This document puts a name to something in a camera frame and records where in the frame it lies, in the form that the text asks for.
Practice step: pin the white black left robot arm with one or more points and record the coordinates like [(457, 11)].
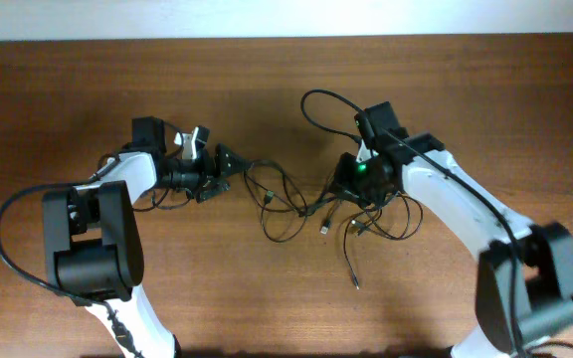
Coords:
[(92, 245)]

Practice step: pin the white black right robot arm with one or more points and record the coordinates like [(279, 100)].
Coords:
[(524, 292)]

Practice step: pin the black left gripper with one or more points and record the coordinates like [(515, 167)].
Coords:
[(221, 170)]

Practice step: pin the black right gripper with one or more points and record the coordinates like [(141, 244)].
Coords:
[(344, 185)]

